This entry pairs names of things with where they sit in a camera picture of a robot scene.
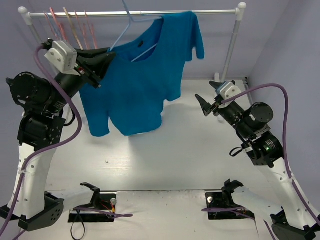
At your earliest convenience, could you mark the white clothes rack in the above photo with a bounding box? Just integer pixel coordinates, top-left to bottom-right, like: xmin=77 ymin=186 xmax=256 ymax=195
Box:
xmin=18 ymin=2 xmax=247 ymax=82

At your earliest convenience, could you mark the red hanger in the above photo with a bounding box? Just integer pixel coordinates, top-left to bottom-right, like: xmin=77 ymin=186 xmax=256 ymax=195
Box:
xmin=74 ymin=11 xmax=98 ymax=50

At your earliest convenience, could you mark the purple cable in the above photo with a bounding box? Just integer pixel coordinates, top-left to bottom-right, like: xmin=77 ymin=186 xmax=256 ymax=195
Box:
xmin=201 ymin=83 xmax=320 ymax=240
xmin=0 ymin=44 xmax=133 ymax=240

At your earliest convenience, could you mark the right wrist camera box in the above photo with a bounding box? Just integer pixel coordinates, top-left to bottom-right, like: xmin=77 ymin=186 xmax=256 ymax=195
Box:
xmin=215 ymin=81 xmax=242 ymax=101

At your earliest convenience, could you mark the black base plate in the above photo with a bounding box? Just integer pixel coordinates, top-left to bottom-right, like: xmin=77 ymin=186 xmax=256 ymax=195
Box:
xmin=201 ymin=179 xmax=255 ymax=221
xmin=68 ymin=182 xmax=117 ymax=223

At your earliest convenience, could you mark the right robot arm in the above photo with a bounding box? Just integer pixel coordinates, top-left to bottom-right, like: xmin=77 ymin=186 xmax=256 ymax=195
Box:
xmin=196 ymin=81 xmax=320 ymax=240

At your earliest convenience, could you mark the light blue wire hanger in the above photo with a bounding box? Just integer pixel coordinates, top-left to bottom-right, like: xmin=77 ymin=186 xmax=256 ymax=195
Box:
xmin=108 ymin=0 xmax=163 ymax=52

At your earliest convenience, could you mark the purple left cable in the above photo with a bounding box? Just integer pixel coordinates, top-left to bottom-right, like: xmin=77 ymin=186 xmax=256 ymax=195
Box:
xmin=0 ymin=44 xmax=133 ymax=240

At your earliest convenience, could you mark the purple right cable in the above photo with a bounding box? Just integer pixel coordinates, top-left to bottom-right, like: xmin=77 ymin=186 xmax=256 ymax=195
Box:
xmin=201 ymin=83 xmax=320 ymax=240

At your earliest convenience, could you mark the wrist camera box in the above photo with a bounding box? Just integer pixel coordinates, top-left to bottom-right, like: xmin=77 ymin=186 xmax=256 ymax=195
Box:
xmin=44 ymin=40 xmax=80 ymax=76
xmin=215 ymin=81 xmax=242 ymax=101

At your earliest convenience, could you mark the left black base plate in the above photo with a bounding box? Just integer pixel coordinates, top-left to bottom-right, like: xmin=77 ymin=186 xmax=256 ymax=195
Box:
xmin=68 ymin=182 xmax=117 ymax=223

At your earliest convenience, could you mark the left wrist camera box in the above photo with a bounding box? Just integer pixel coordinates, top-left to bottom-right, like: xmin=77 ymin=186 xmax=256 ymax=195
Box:
xmin=44 ymin=40 xmax=80 ymax=76

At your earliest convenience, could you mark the pink hanger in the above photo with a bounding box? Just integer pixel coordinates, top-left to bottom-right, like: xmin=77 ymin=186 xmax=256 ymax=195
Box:
xmin=49 ymin=7 xmax=69 ymax=42

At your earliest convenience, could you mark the blue hanger on rack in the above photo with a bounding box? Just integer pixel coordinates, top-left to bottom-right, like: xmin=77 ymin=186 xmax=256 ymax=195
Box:
xmin=43 ymin=11 xmax=59 ymax=40

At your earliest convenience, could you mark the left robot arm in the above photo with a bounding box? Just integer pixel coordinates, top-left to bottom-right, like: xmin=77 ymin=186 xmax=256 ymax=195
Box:
xmin=0 ymin=46 xmax=116 ymax=232

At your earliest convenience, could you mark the beige hanger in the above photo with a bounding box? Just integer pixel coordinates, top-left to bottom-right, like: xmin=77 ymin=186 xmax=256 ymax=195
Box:
xmin=63 ymin=7 xmax=83 ymax=50

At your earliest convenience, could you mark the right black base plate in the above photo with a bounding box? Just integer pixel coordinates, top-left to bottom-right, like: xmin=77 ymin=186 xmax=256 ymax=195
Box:
xmin=201 ymin=179 xmax=255 ymax=221

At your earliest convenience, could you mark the blue t shirt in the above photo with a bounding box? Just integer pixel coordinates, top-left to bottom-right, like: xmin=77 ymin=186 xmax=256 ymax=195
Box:
xmin=80 ymin=11 xmax=205 ymax=137

